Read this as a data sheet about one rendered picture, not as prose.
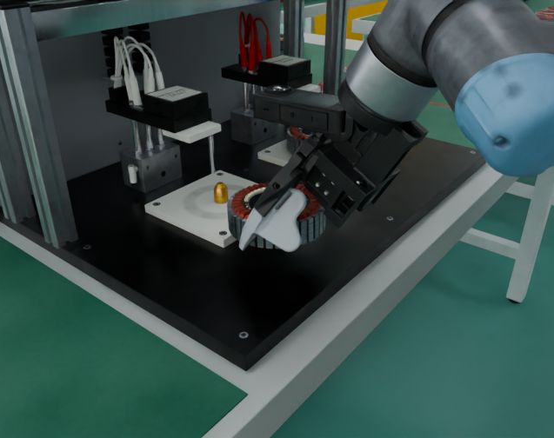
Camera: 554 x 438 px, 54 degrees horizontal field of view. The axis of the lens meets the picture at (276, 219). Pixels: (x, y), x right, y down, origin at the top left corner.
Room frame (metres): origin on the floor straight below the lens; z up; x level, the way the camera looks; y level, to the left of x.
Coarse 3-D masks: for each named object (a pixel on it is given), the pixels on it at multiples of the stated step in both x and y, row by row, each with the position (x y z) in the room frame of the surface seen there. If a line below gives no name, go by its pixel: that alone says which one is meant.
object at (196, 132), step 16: (144, 96) 0.71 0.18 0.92; (160, 96) 0.71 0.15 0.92; (176, 96) 0.71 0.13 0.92; (192, 96) 0.71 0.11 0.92; (112, 112) 0.76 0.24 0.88; (128, 112) 0.73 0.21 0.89; (144, 112) 0.71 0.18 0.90; (160, 112) 0.69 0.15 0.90; (176, 112) 0.68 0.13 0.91; (192, 112) 0.70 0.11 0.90; (208, 112) 0.72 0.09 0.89; (144, 128) 0.76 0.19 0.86; (160, 128) 0.69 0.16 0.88; (176, 128) 0.68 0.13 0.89; (192, 128) 0.70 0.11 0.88; (208, 128) 0.70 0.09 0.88
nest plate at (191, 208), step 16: (208, 176) 0.75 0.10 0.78; (224, 176) 0.75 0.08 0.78; (176, 192) 0.70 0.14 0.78; (192, 192) 0.70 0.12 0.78; (208, 192) 0.70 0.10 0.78; (160, 208) 0.65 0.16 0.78; (176, 208) 0.65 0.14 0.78; (192, 208) 0.65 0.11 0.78; (208, 208) 0.65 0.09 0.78; (224, 208) 0.65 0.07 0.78; (176, 224) 0.62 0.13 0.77; (192, 224) 0.61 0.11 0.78; (208, 224) 0.61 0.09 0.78; (224, 224) 0.61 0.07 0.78; (208, 240) 0.59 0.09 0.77; (224, 240) 0.57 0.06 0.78
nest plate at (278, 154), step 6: (276, 144) 0.89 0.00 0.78; (282, 144) 0.89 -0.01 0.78; (264, 150) 0.86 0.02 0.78; (270, 150) 0.86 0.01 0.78; (276, 150) 0.86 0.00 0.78; (282, 150) 0.86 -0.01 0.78; (288, 150) 0.86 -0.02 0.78; (258, 156) 0.85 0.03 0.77; (264, 156) 0.84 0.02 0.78; (270, 156) 0.83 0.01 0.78; (276, 156) 0.83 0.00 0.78; (282, 156) 0.83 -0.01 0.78; (288, 156) 0.83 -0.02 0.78; (270, 162) 0.83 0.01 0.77; (276, 162) 0.83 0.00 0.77; (282, 162) 0.82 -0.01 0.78
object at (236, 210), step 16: (240, 192) 0.56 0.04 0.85; (256, 192) 0.57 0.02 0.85; (304, 192) 0.56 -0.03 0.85; (240, 208) 0.53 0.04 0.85; (304, 208) 0.52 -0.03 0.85; (320, 208) 0.53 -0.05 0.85; (240, 224) 0.50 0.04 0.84; (304, 224) 0.50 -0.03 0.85; (320, 224) 0.51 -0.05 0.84; (256, 240) 0.50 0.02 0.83; (304, 240) 0.50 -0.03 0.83
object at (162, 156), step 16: (144, 144) 0.78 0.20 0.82; (160, 144) 0.78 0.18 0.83; (176, 144) 0.78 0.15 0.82; (128, 160) 0.74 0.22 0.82; (144, 160) 0.73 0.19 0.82; (160, 160) 0.75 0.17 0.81; (176, 160) 0.77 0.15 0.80; (128, 176) 0.74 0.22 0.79; (144, 176) 0.72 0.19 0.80; (160, 176) 0.74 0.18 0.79; (176, 176) 0.77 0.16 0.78; (144, 192) 0.72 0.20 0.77
